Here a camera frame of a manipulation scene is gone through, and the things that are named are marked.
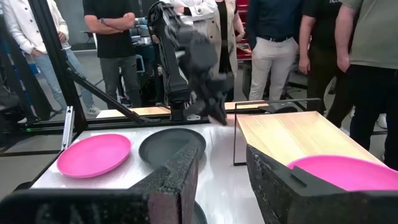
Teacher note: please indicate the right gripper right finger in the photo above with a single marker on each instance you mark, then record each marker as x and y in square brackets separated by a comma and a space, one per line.
[270, 180]

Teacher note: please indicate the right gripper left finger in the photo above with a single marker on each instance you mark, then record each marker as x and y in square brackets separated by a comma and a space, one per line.
[174, 186]

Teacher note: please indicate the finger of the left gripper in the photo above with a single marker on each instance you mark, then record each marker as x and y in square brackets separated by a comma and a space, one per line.
[220, 113]
[197, 109]

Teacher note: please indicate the dark grey plate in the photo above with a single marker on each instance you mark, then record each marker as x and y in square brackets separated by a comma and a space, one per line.
[161, 146]
[201, 216]

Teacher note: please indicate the pink plate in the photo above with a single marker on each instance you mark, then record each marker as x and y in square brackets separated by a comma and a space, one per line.
[93, 155]
[357, 174]

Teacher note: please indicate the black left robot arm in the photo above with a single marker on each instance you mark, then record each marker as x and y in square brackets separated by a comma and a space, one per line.
[168, 62]

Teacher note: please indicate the red tool cabinet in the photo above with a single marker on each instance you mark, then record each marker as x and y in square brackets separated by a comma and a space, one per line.
[243, 56]

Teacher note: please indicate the wooden shelf black metal frame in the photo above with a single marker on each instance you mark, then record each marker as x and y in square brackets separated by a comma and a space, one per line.
[295, 133]

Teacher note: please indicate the silver metal bracket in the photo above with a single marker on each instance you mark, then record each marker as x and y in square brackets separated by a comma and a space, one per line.
[67, 127]

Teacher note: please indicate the black aluminium table frame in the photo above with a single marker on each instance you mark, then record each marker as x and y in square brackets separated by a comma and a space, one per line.
[56, 46]

